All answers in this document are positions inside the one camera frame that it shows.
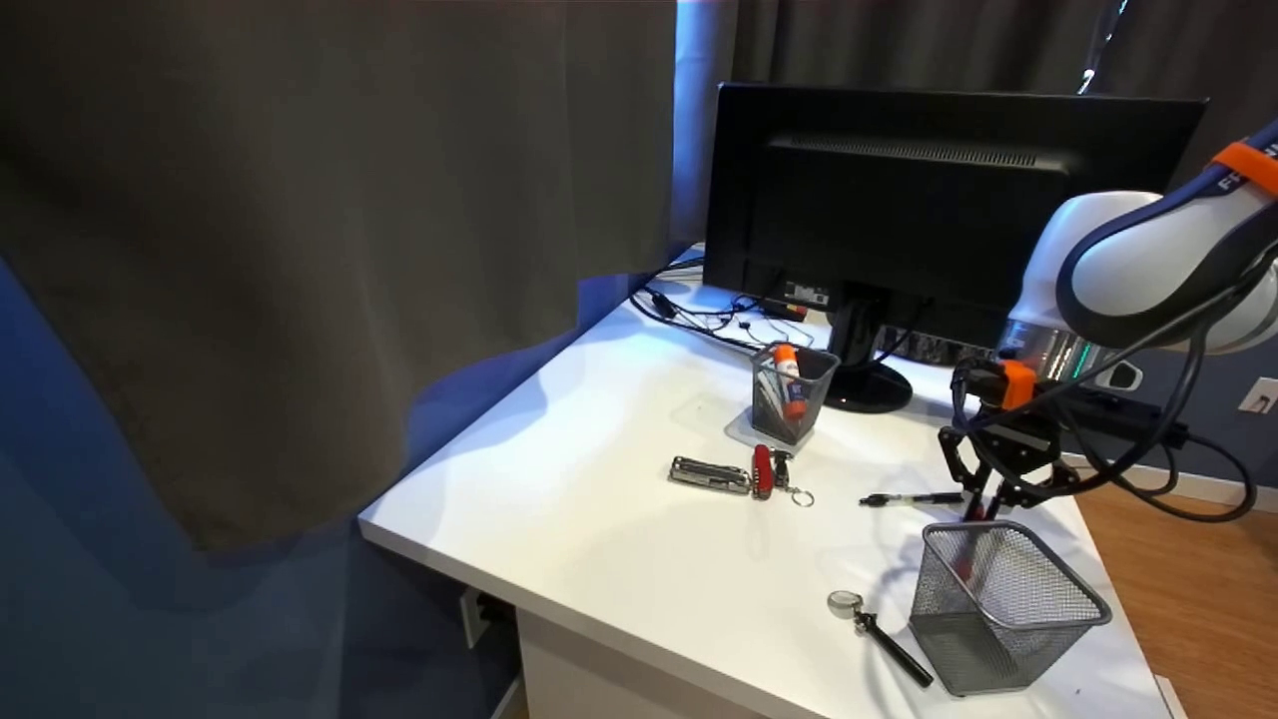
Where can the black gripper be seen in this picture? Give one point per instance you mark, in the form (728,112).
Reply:
(1017,446)

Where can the red pen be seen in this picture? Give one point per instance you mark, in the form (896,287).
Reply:
(968,562)

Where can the small dark mesh bin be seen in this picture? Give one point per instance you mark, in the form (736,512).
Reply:
(998,621)

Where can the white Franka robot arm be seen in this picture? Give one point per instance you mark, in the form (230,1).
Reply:
(1158,265)

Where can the black clear pen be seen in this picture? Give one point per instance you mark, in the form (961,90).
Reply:
(912,502)

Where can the mesh pen cup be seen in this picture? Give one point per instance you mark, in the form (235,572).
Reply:
(788,406)

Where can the thin black tool round head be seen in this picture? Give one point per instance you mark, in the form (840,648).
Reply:
(892,644)

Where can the red pocket knife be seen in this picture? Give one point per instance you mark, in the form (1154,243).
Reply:
(765,470)

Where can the orange marker in cup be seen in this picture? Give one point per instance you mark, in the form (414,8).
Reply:
(788,363)

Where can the black monitor on round stand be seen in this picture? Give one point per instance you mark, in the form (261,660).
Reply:
(932,201)

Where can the white desk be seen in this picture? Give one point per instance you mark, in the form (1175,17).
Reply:
(602,562)

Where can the narrow brown curtain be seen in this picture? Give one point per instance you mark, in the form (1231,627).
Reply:
(932,41)

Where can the white wall outlet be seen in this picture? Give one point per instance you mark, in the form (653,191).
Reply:
(1261,392)

